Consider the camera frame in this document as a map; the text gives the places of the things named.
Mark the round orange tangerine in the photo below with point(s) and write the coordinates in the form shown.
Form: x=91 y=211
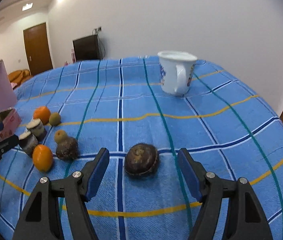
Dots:
x=42 y=113

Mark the orange leather sofa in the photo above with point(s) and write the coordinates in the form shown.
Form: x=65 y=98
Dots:
x=18 y=77

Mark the pink electric kettle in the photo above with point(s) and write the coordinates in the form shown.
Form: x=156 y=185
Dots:
x=0 y=87

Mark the dark hairy taro root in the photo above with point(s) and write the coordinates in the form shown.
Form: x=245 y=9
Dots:
x=67 y=149

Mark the green-brown kiwi fruit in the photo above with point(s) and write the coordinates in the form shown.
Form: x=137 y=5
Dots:
x=55 y=119
x=60 y=136

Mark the white printed mug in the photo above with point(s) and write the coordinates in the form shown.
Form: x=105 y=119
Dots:
x=176 y=71

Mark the blue plaid tablecloth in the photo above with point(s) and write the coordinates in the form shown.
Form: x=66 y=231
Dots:
x=116 y=104

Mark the brown wooden door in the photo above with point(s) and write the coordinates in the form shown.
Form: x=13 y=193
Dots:
x=37 y=49

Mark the dark brown round fruit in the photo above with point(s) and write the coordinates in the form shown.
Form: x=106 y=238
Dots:
x=141 y=160

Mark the black television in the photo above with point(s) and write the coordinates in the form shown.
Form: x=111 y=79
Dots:
x=87 y=48

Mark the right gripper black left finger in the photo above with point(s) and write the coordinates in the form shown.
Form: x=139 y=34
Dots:
x=41 y=219

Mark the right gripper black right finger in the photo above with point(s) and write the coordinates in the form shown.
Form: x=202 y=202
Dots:
x=245 y=216

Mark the pink metal tin box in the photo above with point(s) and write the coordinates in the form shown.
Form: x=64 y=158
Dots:
x=11 y=120

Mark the oval orange fruit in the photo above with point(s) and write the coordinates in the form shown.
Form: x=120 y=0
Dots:
x=42 y=158

